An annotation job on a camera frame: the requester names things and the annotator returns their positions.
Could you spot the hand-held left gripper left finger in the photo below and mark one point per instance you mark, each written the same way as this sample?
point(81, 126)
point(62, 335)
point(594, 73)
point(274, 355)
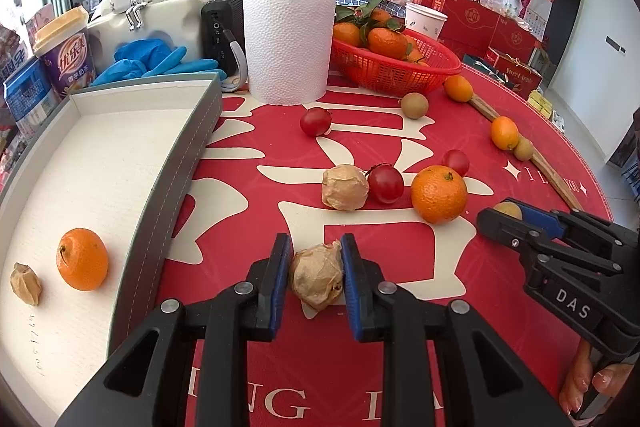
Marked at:
point(282, 277)

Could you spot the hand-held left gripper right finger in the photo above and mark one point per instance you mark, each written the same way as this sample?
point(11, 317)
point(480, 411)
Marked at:
point(351, 287)

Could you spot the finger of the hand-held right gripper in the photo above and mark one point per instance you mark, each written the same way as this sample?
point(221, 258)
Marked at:
point(505, 232)
point(542, 219)

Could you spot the small brown-green fruit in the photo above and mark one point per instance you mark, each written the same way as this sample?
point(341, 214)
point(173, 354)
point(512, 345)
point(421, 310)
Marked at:
point(507, 209)
point(414, 105)
point(523, 148)

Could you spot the husked physalis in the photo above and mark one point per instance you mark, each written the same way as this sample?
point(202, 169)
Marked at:
point(317, 277)
point(25, 283)
point(345, 187)

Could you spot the large orange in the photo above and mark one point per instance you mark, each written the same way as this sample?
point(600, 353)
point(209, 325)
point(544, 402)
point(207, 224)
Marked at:
point(439, 194)

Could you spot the grey and white tray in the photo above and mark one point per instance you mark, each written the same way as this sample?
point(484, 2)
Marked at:
point(100, 167)

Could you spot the person's right hand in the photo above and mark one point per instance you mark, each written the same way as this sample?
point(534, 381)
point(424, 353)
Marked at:
point(607, 379)

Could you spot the wooden stick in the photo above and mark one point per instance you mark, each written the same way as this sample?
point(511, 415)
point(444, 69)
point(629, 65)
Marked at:
point(550, 172)

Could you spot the cherry tomato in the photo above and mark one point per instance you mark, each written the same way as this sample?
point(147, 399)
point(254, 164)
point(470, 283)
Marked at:
point(316, 122)
point(456, 162)
point(385, 183)

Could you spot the kumquat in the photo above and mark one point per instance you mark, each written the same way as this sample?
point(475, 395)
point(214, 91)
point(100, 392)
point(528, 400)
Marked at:
point(458, 88)
point(504, 133)

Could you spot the red round table mat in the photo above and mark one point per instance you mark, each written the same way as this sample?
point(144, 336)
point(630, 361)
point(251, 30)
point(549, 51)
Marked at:
point(280, 387)

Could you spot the yellow-green packets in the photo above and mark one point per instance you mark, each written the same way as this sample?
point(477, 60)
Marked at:
point(542, 107)

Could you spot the red box with gold print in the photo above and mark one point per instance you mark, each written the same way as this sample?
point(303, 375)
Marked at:
point(515, 74)

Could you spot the red plastic basket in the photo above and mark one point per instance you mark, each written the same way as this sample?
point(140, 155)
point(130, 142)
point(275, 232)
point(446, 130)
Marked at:
point(390, 74)

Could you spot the small orange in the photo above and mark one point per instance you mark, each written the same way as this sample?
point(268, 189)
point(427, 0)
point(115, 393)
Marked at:
point(82, 259)

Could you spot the large red gift box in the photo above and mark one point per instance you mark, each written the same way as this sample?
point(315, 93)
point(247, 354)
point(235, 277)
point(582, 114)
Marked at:
point(470, 22)

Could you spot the pile of leafy mandarins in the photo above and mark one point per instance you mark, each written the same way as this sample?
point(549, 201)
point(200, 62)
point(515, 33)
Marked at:
point(387, 43)

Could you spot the white paper cup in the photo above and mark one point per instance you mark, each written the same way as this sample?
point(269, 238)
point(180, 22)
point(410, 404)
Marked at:
point(422, 22)

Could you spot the white toilet paper roll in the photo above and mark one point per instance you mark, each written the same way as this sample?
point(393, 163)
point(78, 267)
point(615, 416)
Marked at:
point(287, 47)

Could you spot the black portable radio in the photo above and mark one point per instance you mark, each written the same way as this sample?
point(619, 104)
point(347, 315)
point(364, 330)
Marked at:
point(220, 37)

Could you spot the pile of blue gloves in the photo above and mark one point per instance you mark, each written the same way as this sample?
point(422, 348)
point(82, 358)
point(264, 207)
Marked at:
point(145, 59)

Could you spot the white storage bag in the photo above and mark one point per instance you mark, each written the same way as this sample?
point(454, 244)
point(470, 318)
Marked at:
point(165, 17)

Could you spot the blue drink can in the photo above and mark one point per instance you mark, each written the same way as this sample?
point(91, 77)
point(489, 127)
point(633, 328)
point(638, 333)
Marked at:
point(27, 99)

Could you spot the purple milk tea cup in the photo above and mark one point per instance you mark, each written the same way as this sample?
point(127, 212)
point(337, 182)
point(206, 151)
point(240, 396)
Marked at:
point(67, 52)

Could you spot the clear snack bag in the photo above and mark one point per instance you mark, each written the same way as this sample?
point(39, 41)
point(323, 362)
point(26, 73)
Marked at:
point(14, 54)

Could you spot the pink and white carton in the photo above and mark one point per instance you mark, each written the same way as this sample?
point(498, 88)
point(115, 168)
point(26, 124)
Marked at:
point(42, 17)

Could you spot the wall calendar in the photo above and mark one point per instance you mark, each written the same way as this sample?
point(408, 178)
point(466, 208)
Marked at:
point(535, 14)

